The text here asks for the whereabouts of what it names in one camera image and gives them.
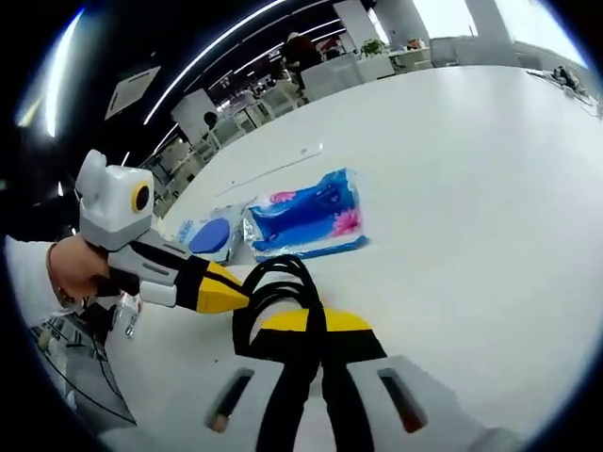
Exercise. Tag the white power strip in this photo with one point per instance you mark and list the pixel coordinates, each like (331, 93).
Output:
(282, 167)

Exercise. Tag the person's left hand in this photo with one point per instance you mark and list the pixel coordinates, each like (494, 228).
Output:
(80, 273)

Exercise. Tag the green potted plant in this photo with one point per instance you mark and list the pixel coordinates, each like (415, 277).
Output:
(372, 47)

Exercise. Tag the ceiling air vent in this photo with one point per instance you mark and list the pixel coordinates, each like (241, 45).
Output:
(132, 92)

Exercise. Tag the dark item pile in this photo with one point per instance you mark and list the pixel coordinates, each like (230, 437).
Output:
(565, 77)

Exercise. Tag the tissue pack with blue oval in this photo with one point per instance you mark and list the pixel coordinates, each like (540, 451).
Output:
(212, 235)

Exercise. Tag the white table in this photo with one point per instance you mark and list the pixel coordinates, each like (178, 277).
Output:
(447, 188)

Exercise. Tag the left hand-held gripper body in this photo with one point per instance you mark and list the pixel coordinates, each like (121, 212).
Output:
(113, 202)

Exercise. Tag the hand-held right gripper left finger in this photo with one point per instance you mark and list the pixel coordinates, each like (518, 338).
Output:
(245, 400)

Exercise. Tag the ceiling light strip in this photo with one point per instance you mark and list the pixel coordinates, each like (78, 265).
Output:
(212, 52)

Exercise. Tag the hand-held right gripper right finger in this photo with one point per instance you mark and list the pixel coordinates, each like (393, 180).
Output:
(358, 376)

